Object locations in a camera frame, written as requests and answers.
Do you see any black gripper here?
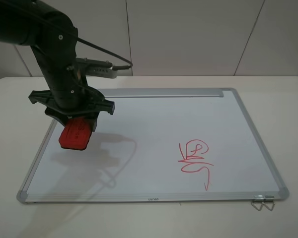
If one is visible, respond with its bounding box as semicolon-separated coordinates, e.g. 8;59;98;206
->
29;71;115;132

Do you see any red whiteboard eraser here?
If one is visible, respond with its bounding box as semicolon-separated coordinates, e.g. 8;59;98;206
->
59;117;92;151

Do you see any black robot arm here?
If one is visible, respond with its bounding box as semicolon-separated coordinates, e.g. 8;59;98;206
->
0;0;118;131

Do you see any white aluminium-framed whiteboard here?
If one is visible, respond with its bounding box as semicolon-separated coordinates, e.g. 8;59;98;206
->
17;88;289;203

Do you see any grey aluminium pen tray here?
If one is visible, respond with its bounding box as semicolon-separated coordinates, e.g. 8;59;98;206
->
99;88;224;98

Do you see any left metal hanging clip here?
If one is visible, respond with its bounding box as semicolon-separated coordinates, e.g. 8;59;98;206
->
251;195;264;211

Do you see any metal hanging clip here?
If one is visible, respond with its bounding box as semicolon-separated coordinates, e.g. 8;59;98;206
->
251;195;264;211
262;195;275;211

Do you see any right metal hanging clip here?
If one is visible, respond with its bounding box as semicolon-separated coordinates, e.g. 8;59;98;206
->
262;195;275;211

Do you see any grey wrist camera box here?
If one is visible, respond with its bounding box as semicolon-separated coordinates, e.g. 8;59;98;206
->
76;58;117;79

